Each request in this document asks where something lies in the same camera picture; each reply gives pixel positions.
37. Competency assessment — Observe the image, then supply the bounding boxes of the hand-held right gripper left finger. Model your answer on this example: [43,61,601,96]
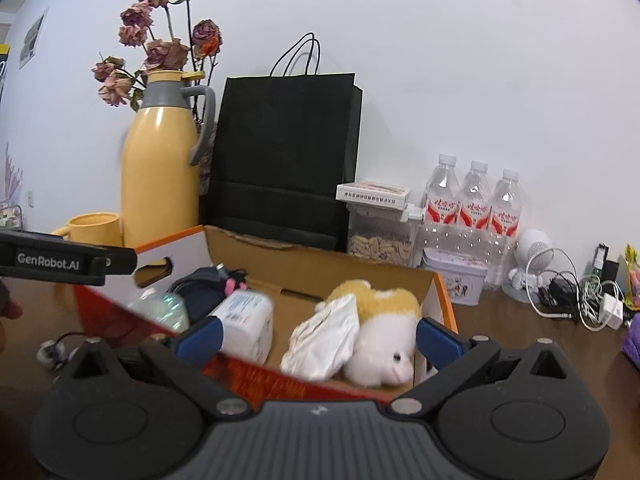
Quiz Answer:
[70,317,251,420]

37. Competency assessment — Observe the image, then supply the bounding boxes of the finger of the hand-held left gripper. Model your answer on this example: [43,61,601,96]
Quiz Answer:
[106,247,138,277]

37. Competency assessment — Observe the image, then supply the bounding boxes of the iridescent plastic bag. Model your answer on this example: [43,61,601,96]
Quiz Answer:
[126,289,191,337]

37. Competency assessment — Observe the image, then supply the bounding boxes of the red cardboard box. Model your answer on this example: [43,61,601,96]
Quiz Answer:
[72,225,459,406]

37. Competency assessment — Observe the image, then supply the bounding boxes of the yellow and white plush toy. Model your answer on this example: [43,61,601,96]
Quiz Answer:
[325,280,424,388]

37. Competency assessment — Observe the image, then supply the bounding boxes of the white wet wipes pack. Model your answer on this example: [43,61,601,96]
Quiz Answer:
[207,290,275,365]

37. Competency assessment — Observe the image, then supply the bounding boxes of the dark blue pouch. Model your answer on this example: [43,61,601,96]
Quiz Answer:
[167,266,249,322]

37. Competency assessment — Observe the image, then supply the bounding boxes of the wall poster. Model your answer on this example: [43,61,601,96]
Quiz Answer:
[19,7,50,69]

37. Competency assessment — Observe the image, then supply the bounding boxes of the yellow thermos jug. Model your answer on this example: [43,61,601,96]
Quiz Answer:
[121,70,217,267]

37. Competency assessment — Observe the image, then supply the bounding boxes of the flat white box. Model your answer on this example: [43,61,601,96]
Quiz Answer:
[336,180,412,209]

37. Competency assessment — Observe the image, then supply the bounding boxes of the wire storage rack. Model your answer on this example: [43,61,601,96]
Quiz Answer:
[0,204,24,232]

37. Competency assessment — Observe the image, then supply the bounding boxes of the purple wall decal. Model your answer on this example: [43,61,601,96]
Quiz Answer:
[2,142,24,206]

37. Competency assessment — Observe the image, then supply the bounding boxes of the white charger cube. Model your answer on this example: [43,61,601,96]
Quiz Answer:
[602,293,626,329]

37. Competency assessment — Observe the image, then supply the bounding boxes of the clear water bottle red label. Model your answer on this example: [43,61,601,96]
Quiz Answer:
[457,160,494,241]
[425,154,462,228]
[489,169,524,291]

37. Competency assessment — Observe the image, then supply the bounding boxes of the purple tissue pack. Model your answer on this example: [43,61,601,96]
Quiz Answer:
[621,312,640,362]

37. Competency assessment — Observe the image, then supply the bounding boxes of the clear snack container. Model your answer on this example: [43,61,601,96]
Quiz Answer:
[345,202,427,267]

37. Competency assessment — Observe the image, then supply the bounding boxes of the dried pink roses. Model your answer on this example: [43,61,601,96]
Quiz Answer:
[91,0,223,112]

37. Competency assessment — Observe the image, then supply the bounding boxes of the black paper bag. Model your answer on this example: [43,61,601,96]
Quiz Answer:
[202,32,364,254]

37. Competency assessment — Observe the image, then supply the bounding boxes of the colourful snack bag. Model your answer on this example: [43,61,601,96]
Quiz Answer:
[622,245,640,311]

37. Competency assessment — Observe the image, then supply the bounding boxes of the small white desk fan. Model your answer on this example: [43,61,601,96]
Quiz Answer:
[501,229,554,304]

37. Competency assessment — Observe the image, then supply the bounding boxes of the person's left hand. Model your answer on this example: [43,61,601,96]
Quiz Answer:
[0,280,24,357]

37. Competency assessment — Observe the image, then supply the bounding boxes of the yellow mug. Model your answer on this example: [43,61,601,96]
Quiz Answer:
[50,212,124,253]

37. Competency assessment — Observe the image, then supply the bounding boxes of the tangle of cables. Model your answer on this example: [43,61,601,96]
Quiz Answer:
[529,259,626,332]

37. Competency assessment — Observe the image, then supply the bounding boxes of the small printed tin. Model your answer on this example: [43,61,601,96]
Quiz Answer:
[420,247,489,307]

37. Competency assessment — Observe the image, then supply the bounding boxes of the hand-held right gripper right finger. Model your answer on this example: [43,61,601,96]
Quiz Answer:
[387,317,571,418]

